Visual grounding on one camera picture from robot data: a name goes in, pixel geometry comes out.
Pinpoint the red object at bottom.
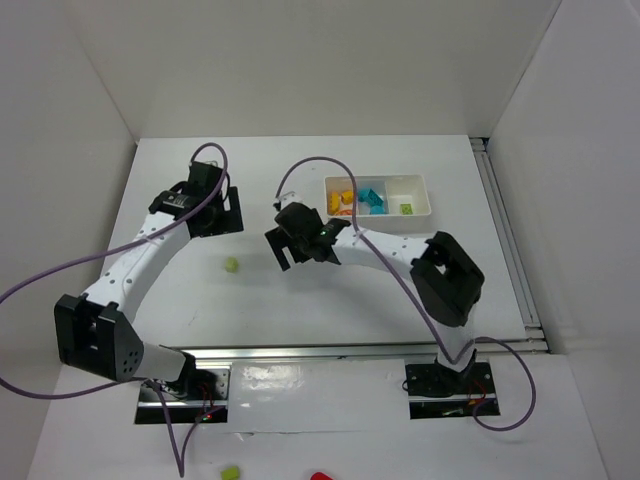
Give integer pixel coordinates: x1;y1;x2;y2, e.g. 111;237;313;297
310;472;333;480

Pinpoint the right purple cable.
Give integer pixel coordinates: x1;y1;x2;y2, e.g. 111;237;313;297
275;157;537;431

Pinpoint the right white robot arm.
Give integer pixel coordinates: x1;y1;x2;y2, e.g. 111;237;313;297
265;200;485;374

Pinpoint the green lego on floor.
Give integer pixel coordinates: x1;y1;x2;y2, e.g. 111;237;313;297
220;465;241;480

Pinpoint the small yellow lego brick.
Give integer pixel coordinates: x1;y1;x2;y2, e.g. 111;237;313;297
341;190;354;205

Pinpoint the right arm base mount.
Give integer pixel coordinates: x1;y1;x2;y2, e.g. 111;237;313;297
401;361;500;420

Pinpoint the long teal lego brick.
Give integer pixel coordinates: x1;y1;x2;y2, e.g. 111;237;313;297
358;188;384;207

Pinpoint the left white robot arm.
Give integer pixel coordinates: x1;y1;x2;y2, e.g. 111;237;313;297
54;161;243;390

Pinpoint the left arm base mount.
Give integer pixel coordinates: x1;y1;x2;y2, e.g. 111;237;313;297
134;366;231;425

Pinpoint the white three-compartment tray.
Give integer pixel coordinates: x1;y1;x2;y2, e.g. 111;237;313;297
324;174;432;233

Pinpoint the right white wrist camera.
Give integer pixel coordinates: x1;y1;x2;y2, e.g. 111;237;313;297
273;191;304;211

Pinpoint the yellow lego long brick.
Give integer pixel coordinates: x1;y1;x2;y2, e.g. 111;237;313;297
327;192;341;215

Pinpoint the green lego printed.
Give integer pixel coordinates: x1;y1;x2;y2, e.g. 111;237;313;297
400;203;414;215

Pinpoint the aluminium rail right side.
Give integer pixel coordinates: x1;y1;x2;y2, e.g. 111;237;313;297
469;137;550;353

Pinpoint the small green lego cube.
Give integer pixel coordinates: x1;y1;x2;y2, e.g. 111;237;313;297
224;257;239;273

